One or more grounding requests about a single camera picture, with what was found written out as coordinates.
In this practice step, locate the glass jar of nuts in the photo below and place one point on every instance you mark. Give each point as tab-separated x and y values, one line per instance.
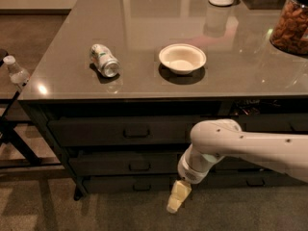
290	34

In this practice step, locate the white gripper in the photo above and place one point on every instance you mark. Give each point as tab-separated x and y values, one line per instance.
190	171

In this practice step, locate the silver soda can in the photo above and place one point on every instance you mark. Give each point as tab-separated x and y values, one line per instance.
104	61

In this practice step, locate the dark side table frame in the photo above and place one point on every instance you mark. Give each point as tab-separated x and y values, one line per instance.
8	134

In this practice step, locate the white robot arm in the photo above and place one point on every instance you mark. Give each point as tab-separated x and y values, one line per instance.
214	140

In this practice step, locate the white paper bowl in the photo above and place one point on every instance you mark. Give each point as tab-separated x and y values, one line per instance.
181	58

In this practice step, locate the clear plastic water bottle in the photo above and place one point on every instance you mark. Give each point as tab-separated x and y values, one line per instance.
19	75

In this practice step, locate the dark drawer cabinet frame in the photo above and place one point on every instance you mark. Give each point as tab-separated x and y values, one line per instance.
43	111

